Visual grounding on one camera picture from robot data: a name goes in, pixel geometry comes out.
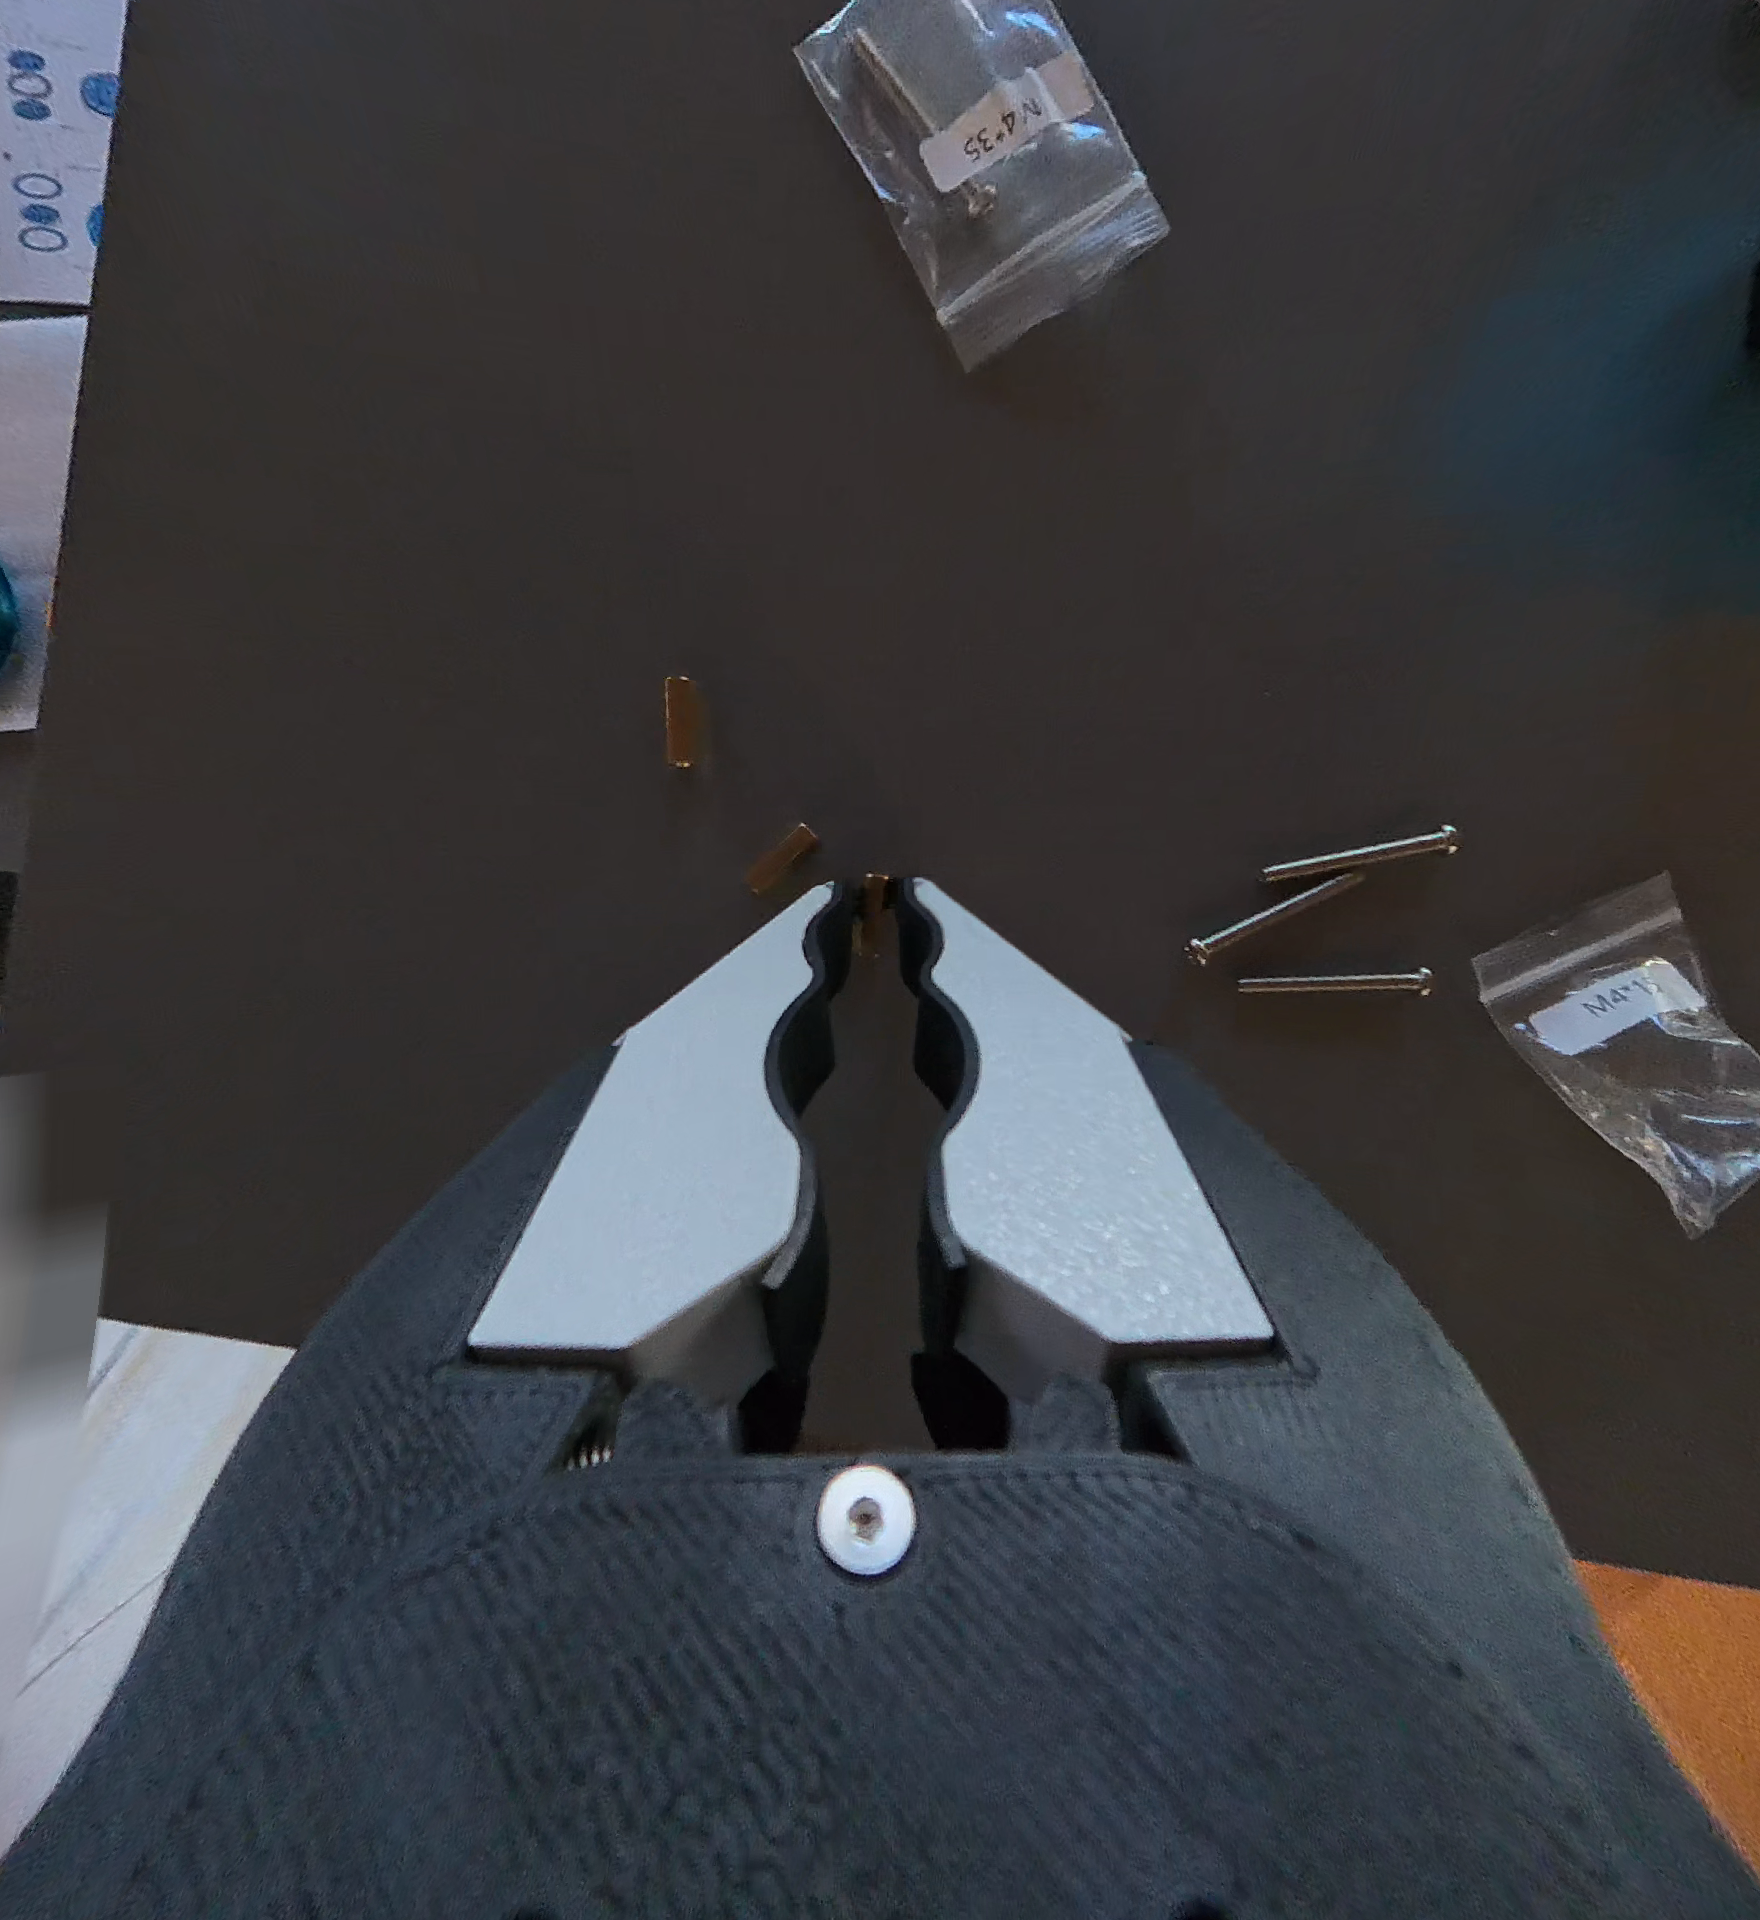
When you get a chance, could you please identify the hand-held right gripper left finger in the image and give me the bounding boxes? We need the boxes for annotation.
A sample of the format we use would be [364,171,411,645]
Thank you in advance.
[463,882,839,1453]

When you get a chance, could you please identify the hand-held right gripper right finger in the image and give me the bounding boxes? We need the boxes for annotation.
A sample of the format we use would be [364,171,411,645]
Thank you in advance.
[898,876,1282,1445]

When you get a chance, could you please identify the long silver machine screw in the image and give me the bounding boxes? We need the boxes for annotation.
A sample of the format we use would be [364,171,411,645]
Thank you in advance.
[844,24,1006,215]
[1186,870,1367,967]
[1257,821,1461,886]
[1234,965,1435,1000]

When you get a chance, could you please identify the dark grey desk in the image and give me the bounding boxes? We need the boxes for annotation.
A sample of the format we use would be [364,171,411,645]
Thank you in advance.
[0,0,1760,1596]

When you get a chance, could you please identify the small clear plastic bag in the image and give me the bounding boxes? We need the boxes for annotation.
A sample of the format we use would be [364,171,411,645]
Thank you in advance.
[1469,870,1760,1242]

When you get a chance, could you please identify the large clear plastic screw bag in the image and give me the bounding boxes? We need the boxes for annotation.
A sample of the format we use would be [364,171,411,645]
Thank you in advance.
[791,0,1174,375]

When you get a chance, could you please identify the white printed manual booklet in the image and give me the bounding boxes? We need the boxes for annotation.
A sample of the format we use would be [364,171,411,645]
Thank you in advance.
[0,0,127,311]

